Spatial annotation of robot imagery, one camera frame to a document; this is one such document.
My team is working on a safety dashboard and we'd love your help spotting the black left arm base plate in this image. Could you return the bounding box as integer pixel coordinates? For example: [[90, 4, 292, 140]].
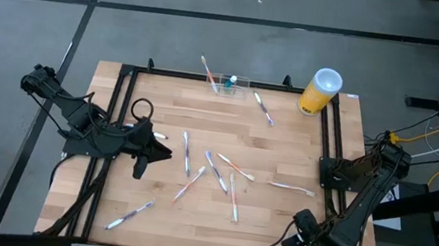
[[61, 120, 124, 161]]

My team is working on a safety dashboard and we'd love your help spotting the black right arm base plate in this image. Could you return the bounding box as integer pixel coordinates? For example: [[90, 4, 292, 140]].
[[316, 155, 377, 195]]

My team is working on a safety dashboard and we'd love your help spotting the black power cable bundle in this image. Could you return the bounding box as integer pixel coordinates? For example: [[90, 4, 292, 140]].
[[364, 102, 439, 155]]

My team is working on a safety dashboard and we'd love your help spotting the clear acrylic organizer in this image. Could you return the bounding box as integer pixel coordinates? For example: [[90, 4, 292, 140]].
[[204, 71, 251, 100]]

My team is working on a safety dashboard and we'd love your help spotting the yellow extension cable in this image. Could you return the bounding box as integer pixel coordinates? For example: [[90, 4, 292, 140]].
[[382, 120, 439, 151]]

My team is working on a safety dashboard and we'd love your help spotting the black floor cable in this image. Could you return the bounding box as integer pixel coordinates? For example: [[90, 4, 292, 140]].
[[48, 151, 72, 192]]

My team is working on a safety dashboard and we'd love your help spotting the black aluminium table frame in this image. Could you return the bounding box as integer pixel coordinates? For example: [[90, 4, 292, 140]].
[[34, 54, 400, 246]]

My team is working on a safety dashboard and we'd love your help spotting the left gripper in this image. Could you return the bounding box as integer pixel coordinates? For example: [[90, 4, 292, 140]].
[[115, 115, 177, 183]]

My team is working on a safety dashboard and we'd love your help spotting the white paper sign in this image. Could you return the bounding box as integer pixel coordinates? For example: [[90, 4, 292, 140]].
[[371, 182, 407, 231]]

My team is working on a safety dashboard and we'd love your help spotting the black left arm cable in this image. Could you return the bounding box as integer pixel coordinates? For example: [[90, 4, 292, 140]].
[[128, 95, 156, 125]]

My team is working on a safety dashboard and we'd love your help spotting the yellow wipes canister white lid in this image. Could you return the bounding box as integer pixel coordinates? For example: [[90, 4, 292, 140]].
[[296, 64, 345, 120]]

